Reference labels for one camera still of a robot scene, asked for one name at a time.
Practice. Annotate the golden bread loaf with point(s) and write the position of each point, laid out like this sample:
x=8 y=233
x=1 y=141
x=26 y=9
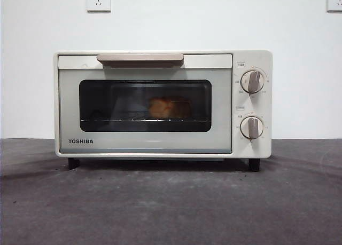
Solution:
x=168 y=107

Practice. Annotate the beige oven timer knob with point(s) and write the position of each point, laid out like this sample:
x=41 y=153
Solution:
x=251 y=127

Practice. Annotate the cream Toshiba toaster oven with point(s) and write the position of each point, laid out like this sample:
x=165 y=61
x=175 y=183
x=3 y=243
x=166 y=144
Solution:
x=251 y=103

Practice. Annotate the beige oven temperature knob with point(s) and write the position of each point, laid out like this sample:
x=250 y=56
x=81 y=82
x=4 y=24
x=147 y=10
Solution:
x=252 y=81

